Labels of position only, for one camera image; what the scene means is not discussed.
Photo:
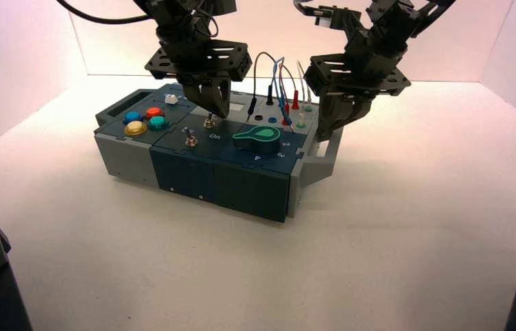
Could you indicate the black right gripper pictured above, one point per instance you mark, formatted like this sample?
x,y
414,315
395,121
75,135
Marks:
x,y
358,73

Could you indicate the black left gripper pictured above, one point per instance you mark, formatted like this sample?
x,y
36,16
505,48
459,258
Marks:
x,y
198,61

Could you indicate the metal toggle switch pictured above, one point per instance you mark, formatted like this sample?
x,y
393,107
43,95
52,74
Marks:
x,y
190,138
210,122

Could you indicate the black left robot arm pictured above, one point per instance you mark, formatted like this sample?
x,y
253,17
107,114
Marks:
x,y
185,23

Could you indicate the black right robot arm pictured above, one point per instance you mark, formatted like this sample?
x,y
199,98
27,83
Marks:
x,y
377,25

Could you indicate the white display window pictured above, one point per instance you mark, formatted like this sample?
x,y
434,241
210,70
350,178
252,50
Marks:
x,y
237,107

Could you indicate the white slider knob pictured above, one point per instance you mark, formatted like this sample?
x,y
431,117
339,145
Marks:
x,y
171,98

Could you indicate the teal round push button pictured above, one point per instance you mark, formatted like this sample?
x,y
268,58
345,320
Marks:
x,y
158,122

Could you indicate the red round push button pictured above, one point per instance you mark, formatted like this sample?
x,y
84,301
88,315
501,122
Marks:
x,y
153,113

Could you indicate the short red banana plug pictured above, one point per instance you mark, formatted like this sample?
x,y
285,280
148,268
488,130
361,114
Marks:
x,y
286,112

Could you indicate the black banana plug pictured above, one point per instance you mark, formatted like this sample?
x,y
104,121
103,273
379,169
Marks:
x,y
269,97

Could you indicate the green rotary knob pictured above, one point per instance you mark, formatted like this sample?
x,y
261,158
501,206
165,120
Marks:
x,y
258,139

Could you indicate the blue grey control box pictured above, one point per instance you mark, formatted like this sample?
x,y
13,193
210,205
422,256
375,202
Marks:
x,y
185,169

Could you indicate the yellow round push button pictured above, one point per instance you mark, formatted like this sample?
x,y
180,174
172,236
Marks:
x,y
135,128

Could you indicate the blue round push button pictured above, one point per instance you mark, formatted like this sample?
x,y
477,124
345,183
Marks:
x,y
132,117

